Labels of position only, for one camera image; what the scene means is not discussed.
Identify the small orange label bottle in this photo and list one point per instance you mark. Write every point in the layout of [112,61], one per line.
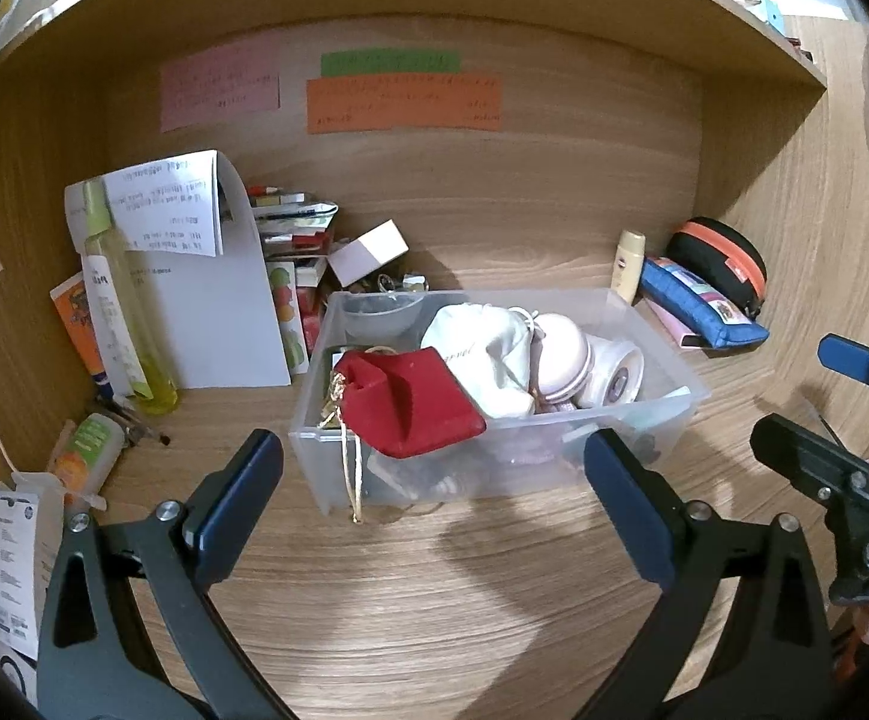
[89,454]

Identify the red white marker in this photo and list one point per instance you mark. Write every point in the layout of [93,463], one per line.
[273,193]

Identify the cream lotion tube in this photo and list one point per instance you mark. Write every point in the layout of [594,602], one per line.
[629,266]

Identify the white paper sheet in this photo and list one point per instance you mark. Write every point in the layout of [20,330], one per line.
[217,315]

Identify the thin makeup brush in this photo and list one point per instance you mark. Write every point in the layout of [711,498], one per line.
[138,424]

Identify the orange tube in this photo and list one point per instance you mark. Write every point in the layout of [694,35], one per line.
[78,326]

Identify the white round device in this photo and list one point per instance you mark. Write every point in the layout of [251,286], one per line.
[562,352]

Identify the fruit print box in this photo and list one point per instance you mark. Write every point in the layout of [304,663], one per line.
[292,315]

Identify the white cream jar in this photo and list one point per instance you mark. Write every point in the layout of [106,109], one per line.
[618,375]

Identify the stack of books and papers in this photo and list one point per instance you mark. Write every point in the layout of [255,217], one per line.
[299,221]

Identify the green paper note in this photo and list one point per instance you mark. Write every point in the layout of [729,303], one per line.
[389,63]

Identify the small metal trinkets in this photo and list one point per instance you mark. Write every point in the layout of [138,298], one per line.
[400,283]

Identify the white bowl of beads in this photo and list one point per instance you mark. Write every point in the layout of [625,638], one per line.
[382,315]

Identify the pink notebook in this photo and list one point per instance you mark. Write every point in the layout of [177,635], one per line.
[670,326]

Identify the pink paper note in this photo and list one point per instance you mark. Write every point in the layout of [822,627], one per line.
[217,86]

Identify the wooden desktop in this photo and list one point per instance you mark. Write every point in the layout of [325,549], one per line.
[434,600]

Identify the clear plastic storage bin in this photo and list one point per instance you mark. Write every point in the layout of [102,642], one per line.
[479,476]

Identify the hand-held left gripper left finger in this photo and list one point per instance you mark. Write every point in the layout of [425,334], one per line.
[235,499]

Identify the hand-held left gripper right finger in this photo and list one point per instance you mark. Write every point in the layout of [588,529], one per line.
[625,502]

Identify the orange paper note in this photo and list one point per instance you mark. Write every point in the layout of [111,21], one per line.
[404,103]

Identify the yellow spray bottle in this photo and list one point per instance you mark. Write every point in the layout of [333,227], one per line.
[123,337]

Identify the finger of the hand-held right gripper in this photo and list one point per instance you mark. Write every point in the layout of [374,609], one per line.
[801,446]
[858,361]

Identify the small white box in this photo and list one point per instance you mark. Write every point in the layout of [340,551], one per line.
[367,251]

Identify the black orange zip case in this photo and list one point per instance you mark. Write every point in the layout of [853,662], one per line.
[719,255]

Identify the blue pencil case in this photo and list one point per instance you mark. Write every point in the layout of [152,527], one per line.
[704,304]

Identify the red velvet pouch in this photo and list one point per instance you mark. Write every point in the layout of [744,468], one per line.
[412,405]

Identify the printed paper receipt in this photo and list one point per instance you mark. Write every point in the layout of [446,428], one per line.
[18,562]

